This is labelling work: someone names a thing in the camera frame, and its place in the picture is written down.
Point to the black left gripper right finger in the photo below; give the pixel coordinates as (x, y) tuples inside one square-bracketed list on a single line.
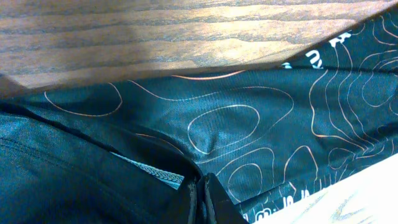
[(219, 207)]

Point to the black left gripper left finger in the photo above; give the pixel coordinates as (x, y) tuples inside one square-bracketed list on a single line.
[(182, 208)]

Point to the black orange-patterned jersey shirt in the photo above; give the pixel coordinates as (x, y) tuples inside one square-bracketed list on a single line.
[(118, 152)]

